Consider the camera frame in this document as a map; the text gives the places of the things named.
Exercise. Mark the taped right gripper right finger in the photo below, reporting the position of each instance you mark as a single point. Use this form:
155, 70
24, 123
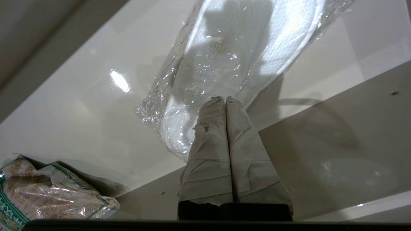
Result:
250, 166

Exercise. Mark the green label snack bag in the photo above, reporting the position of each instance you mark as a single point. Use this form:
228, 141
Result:
48, 192

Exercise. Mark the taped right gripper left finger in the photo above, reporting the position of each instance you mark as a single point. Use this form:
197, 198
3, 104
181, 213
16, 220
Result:
208, 160

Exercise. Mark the white cabinet drawer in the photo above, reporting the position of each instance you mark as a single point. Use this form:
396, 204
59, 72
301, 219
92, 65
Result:
80, 112

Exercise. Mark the white slipper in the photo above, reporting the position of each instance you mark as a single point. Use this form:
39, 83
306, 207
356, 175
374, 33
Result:
231, 57

